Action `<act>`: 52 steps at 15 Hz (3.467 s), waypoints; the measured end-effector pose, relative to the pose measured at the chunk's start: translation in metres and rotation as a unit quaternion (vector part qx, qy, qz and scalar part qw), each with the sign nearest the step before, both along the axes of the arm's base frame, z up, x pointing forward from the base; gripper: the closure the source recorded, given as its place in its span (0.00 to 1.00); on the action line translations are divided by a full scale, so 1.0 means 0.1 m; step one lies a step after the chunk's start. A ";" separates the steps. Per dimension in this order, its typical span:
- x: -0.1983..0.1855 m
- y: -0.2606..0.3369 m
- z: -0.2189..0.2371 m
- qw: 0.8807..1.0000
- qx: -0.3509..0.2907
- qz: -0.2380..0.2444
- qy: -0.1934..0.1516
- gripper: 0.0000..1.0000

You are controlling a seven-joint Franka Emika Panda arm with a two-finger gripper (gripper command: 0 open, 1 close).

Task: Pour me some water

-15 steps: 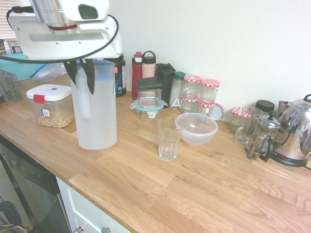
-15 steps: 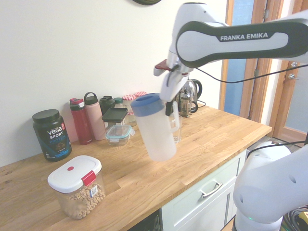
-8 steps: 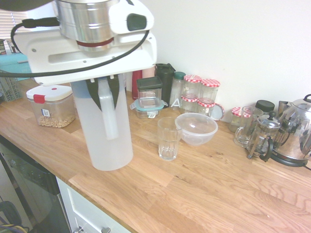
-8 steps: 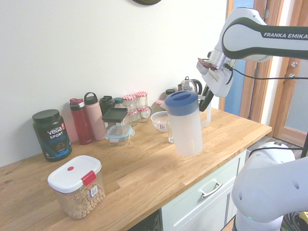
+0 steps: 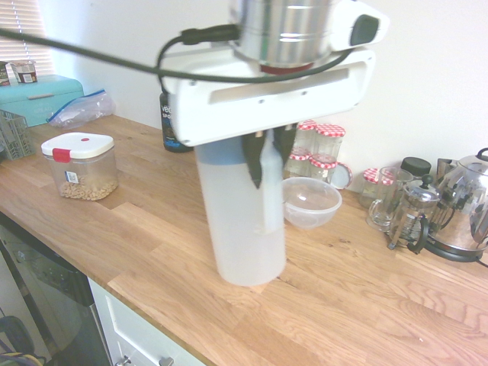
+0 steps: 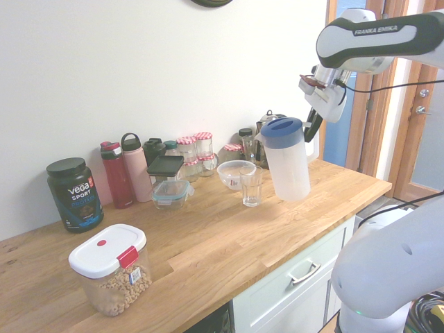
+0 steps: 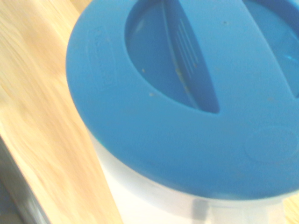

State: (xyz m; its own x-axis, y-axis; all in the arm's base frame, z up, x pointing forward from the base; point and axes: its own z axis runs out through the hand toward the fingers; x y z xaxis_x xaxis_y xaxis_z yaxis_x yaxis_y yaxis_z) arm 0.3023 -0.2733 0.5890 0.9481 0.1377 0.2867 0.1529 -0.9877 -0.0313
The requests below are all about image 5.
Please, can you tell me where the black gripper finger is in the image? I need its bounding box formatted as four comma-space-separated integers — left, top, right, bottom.
274, 124, 297, 169
242, 131, 268, 190

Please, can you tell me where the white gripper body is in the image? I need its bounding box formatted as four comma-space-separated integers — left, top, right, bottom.
166, 49, 377, 149

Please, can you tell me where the translucent water pitcher blue lid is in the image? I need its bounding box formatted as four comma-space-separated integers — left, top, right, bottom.
194, 143, 287, 287

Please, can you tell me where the tall jar red checked lid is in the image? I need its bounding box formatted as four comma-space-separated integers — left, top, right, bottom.
313, 123, 347, 162
295, 119, 318, 154

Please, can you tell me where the loose red checked jar lid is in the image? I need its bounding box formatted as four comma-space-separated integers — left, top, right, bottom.
330, 162, 354, 190

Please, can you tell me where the clear plastic bowl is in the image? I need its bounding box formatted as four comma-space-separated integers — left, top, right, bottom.
281, 175, 343, 230

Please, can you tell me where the black Vega protein tub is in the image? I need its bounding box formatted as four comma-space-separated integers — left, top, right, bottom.
159, 88, 196, 154

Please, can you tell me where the clear glass mug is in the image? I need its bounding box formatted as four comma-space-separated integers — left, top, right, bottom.
366, 165, 415, 233

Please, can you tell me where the jar with black lid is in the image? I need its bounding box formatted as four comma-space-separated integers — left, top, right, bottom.
400, 156, 433, 181

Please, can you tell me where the glass french press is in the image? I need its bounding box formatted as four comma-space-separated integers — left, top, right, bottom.
387, 174, 444, 255

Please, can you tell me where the cereal container white lid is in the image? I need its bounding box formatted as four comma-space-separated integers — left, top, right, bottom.
40, 131, 120, 202

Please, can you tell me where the clear zip bag blue seal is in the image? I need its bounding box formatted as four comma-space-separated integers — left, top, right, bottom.
46, 88, 117, 130

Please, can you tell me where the chrome electric kettle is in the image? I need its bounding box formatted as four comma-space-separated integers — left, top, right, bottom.
424, 147, 488, 263

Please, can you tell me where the white cabinet drawer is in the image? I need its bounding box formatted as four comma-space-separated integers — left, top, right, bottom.
87, 277, 209, 366

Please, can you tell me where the teal bread box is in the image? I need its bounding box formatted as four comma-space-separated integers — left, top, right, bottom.
0, 73, 86, 128

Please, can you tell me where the black dishwasher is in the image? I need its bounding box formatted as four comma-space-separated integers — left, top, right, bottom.
0, 212, 112, 366

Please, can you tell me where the grey plastic crate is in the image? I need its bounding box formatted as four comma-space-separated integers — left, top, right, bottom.
0, 109, 37, 162

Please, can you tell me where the yogurt cup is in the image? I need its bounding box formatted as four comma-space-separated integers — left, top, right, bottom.
9, 59, 38, 85

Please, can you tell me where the white window blind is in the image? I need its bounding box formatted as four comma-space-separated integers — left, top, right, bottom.
0, 0, 53, 75

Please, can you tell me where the dark bag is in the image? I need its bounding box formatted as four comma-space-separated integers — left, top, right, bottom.
0, 315, 47, 366

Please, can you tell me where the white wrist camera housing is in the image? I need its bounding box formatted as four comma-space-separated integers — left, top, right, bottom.
330, 0, 390, 52

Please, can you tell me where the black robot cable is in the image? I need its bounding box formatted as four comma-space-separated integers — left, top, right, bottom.
0, 23, 354, 83

